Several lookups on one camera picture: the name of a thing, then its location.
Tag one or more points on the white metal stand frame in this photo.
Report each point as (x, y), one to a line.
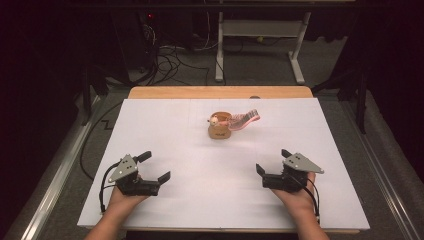
(263, 28)

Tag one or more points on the pink hairbrush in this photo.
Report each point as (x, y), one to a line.
(245, 119)

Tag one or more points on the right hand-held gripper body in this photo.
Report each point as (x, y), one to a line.
(300, 165)

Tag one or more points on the person's left hand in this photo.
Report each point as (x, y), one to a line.
(125, 203)

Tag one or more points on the black stand leg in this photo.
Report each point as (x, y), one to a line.
(87, 96)
(361, 100)

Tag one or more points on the wooden table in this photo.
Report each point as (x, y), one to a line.
(200, 92)

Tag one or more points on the person's right hand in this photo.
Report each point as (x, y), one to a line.
(298, 200)

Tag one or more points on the aluminium floor rail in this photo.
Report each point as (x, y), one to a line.
(63, 173)
(380, 173)

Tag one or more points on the black computer tower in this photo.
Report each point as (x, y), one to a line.
(133, 40)

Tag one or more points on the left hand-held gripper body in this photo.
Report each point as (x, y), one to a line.
(125, 170)

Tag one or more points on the brown holder cup with bear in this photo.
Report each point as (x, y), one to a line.
(220, 131)

